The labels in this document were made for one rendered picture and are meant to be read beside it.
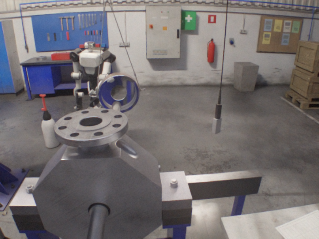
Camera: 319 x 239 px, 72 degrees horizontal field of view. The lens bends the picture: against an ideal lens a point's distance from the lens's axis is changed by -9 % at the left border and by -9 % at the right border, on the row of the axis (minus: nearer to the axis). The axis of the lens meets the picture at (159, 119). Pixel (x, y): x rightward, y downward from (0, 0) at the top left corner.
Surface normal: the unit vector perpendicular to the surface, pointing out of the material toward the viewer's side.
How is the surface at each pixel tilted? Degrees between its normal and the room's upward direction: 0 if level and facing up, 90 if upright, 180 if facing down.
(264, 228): 0
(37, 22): 90
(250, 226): 0
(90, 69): 98
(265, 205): 0
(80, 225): 90
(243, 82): 93
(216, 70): 90
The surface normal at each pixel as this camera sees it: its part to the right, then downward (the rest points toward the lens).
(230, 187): 0.10, 0.41
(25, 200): 0.00, -0.91
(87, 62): -0.17, 0.54
